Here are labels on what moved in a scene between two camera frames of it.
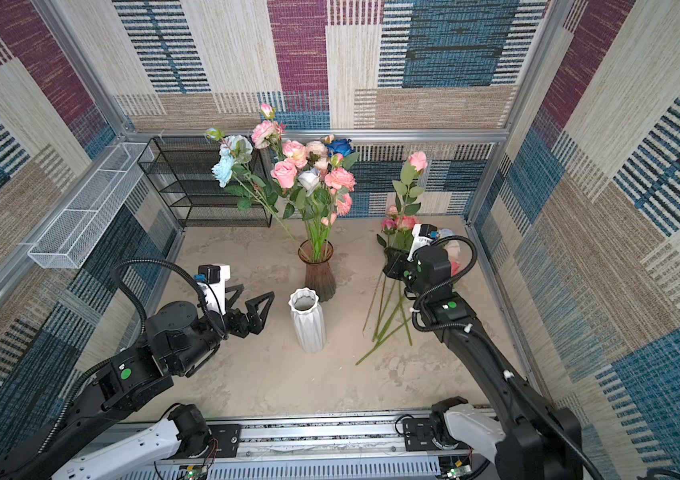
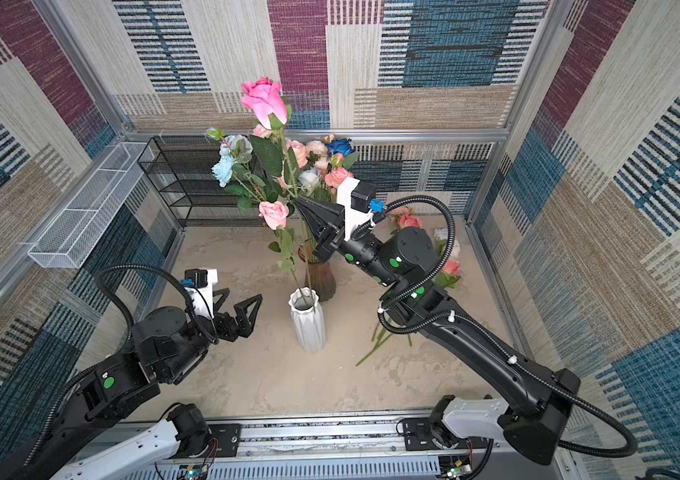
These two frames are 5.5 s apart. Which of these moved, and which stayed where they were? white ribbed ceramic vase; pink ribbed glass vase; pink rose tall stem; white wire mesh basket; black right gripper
Moved: pink rose tall stem; black right gripper
Stayed: pink ribbed glass vase; white wire mesh basket; white ribbed ceramic vase
